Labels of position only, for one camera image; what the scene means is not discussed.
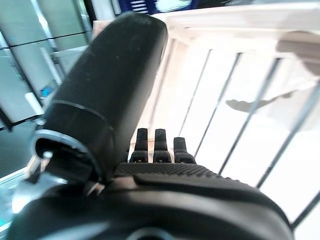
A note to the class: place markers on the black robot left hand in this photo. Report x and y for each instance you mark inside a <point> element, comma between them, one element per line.
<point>112,75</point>

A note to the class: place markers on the blue plastic shopping basket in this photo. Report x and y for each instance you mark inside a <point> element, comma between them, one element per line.
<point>145,6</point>

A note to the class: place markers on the napa cabbage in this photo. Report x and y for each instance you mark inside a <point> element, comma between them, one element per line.
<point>172,5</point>

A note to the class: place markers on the wooden slatted cabbage crate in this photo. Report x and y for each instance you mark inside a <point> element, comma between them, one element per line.
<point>225,30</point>

